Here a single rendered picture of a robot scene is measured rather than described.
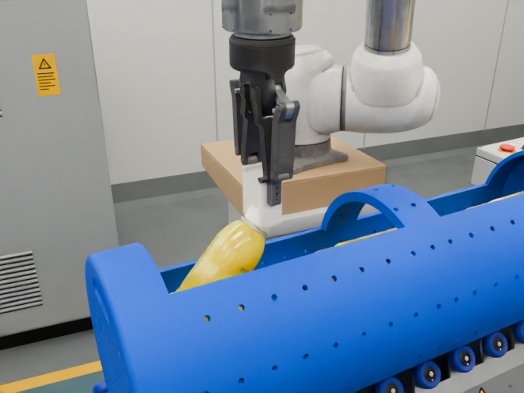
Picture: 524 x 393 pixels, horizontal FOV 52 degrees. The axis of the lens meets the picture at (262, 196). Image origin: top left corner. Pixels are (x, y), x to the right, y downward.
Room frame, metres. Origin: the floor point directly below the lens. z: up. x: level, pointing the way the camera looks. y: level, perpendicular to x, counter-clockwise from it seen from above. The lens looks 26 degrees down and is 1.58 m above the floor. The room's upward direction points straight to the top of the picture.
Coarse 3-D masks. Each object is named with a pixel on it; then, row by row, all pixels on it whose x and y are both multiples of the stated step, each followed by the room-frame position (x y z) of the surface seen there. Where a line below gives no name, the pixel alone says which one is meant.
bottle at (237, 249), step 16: (240, 224) 0.61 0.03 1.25; (224, 240) 0.59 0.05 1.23; (240, 240) 0.59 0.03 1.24; (256, 240) 0.59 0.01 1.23; (208, 256) 0.59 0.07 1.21; (224, 256) 0.58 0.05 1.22; (240, 256) 0.58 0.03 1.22; (256, 256) 0.59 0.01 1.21; (192, 272) 0.59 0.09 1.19; (208, 272) 0.57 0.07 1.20; (224, 272) 0.57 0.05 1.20; (240, 272) 0.57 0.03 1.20; (208, 320) 0.55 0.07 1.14
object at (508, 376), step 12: (444, 360) 0.71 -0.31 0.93; (480, 360) 0.71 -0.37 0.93; (408, 372) 0.69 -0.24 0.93; (444, 372) 0.69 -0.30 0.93; (504, 372) 0.71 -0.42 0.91; (516, 372) 0.72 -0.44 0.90; (372, 384) 0.66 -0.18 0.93; (408, 384) 0.66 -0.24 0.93; (480, 384) 0.68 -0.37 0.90; (492, 384) 0.69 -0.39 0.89; (504, 384) 0.70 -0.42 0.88; (516, 384) 0.71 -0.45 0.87
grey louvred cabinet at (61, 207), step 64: (0, 0) 1.85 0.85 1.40; (64, 0) 1.93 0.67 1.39; (0, 64) 1.84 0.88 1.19; (64, 64) 1.92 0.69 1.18; (0, 128) 1.83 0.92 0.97; (64, 128) 1.90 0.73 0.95; (0, 192) 1.81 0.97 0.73; (64, 192) 1.89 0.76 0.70; (0, 256) 1.79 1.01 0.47; (64, 256) 1.87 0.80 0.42; (0, 320) 1.77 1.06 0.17; (64, 320) 1.86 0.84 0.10
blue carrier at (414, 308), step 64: (384, 192) 0.74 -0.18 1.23; (512, 192) 1.02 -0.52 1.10; (128, 256) 0.56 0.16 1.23; (320, 256) 0.59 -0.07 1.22; (384, 256) 0.61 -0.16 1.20; (448, 256) 0.64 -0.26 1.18; (512, 256) 0.68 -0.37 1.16; (128, 320) 0.46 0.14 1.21; (192, 320) 0.48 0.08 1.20; (256, 320) 0.50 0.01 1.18; (320, 320) 0.52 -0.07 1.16; (384, 320) 0.56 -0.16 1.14; (448, 320) 0.60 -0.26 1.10; (512, 320) 0.68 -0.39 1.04; (128, 384) 0.43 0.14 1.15; (192, 384) 0.44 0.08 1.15; (256, 384) 0.46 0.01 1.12; (320, 384) 0.50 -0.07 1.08
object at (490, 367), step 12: (480, 348) 0.72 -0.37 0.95; (516, 348) 0.74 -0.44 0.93; (492, 360) 0.71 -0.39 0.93; (504, 360) 0.71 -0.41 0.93; (516, 360) 0.72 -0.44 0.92; (456, 372) 0.67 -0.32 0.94; (468, 372) 0.68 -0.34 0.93; (480, 372) 0.69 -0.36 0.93; (492, 372) 0.69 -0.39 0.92; (444, 384) 0.65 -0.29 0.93; (456, 384) 0.66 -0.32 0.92; (468, 384) 0.67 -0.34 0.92
